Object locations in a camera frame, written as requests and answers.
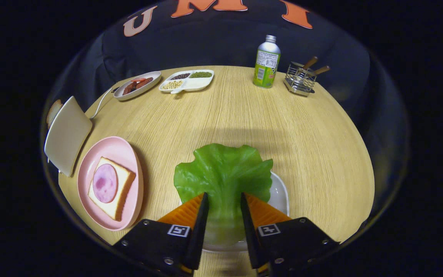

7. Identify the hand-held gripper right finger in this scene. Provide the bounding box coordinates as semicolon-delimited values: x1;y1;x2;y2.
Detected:
240;192;340;277

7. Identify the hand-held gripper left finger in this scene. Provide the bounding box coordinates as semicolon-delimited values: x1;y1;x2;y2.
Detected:
113;192;210;277

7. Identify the green lettuce leaf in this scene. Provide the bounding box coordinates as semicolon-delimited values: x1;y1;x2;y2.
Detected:
173;143;274;247

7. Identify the toasted bread slice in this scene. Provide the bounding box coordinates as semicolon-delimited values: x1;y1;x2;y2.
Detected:
47;99;63;129

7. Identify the white plate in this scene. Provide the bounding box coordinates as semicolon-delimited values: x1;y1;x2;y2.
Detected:
179;171;290;253

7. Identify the white bread slice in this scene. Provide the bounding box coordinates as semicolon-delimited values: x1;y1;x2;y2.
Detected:
87;157;137;222

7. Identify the pink ham slice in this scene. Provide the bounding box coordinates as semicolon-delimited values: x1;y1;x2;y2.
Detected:
92;164;118;204

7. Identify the pink plate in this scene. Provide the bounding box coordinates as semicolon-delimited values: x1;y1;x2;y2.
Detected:
77;136;144;231

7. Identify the white divided dish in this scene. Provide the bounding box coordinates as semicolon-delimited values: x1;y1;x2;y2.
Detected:
158;69;214;94

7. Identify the pale grey round plate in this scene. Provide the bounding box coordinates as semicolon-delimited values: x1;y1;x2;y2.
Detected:
113;71;162;101

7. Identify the white toaster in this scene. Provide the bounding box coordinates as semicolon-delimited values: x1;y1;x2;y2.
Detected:
44;96;93;177

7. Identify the green label metal bottle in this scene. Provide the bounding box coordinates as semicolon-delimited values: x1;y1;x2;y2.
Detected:
253;35;281;89

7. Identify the black backdrop cloth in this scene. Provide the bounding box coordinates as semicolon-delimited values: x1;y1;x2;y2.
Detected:
45;0;406;162

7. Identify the metal wire utensil holder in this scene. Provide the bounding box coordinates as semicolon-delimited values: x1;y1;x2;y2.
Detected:
283;62;317;97

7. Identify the white toaster cable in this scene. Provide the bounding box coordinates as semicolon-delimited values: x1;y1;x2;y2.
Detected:
90;87;113;119

